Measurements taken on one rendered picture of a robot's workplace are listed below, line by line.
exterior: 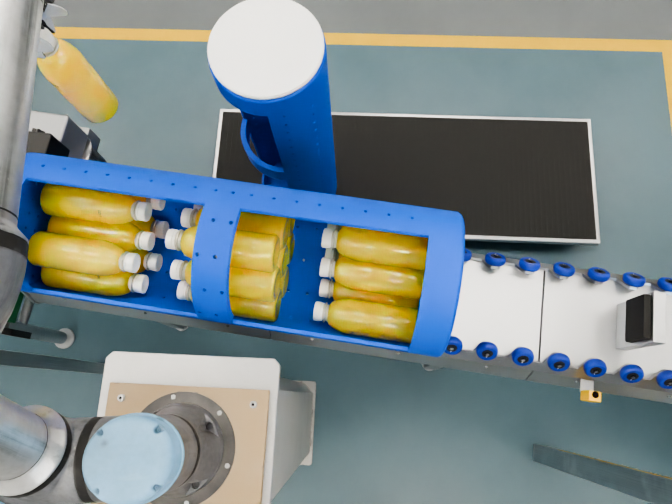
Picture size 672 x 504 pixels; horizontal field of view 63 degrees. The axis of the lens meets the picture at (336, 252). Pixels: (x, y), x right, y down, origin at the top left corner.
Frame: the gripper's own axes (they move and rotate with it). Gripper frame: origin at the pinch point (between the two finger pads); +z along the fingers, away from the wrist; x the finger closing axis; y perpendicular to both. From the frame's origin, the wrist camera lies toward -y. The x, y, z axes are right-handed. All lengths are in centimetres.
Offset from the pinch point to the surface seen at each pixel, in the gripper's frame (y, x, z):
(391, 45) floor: 44, 110, 144
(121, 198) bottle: 6.2, -15.4, 27.6
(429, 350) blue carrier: 71, -32, 29
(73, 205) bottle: -2.5, -18.8, 27.2
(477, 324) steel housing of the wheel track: 82, -22, 50
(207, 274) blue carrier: 29.3, -27.7, 20.8
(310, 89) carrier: 34, 24, 43
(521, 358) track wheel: 92, -28, 46
